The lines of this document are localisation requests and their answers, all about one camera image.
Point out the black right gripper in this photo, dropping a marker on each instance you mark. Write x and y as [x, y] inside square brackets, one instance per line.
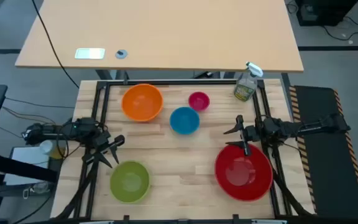
[255, 132]

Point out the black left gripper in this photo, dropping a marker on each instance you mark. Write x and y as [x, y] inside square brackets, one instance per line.
[96, 137]

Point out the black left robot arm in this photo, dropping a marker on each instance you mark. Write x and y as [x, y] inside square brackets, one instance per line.
[57, 130]

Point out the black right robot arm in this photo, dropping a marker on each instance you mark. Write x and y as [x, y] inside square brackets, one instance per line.
[309, 127]

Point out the green plastic bowl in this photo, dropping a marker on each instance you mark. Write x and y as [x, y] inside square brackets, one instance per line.
[130, 182]

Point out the large red plastic bowl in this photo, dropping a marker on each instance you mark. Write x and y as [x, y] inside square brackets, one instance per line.
[244, 177]

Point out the spray bottle with white trigger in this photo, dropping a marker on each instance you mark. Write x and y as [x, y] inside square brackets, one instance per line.
[245, 88]

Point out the small magenta plastic bowl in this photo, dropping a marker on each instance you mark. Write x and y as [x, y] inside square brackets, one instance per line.
[199, 101]

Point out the blue plastic bowl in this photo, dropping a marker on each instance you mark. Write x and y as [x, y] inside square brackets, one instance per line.
[184, 120]

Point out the clear bottle with yellow liquid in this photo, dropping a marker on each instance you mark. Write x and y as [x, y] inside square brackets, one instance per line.
[50, 148]

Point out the orange plastic bowl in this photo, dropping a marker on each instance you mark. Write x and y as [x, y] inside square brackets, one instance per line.
[141, 102]

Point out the white flat box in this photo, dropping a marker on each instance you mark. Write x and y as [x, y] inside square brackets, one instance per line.
[26, 155]

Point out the black mat with hazard stripes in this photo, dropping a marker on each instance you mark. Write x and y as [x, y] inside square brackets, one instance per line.
[322, 174]

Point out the black stand bar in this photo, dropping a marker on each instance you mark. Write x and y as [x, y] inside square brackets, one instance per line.
[11, 168]

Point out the beige wooden desk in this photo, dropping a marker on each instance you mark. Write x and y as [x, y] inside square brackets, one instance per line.
[166, 31]

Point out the black equipment box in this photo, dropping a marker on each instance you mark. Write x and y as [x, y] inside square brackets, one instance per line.
[325, 12]

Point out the black aluminium table frame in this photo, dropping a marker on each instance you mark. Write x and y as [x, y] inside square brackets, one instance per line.
[179, 82]

